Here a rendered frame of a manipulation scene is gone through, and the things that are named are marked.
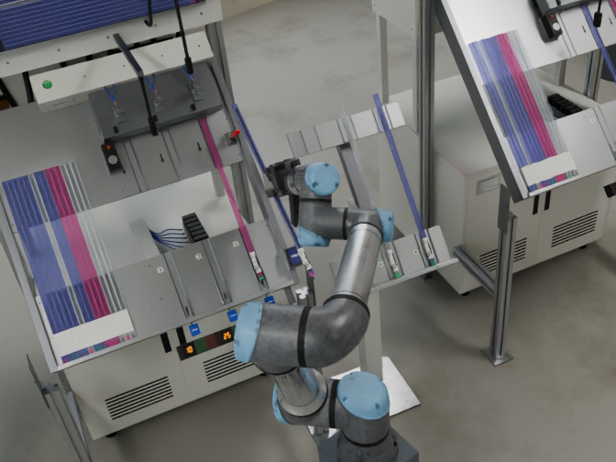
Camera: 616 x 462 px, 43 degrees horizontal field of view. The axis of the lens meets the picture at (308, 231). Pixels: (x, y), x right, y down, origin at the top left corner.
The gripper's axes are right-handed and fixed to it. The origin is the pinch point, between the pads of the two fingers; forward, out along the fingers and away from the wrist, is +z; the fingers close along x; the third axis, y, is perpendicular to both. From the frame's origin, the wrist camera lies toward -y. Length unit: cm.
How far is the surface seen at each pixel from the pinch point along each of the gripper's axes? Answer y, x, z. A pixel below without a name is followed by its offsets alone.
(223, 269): -16.5, 17.4, 11.4
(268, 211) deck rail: -6.3, -0.7, 11.2
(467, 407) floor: -98, -50, 26
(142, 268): -8.3, 37.1, 15.6
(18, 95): 47, 47, 44
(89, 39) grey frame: 53, 28, 19
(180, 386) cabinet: -58, 32, 65
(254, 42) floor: 62, -134, 298
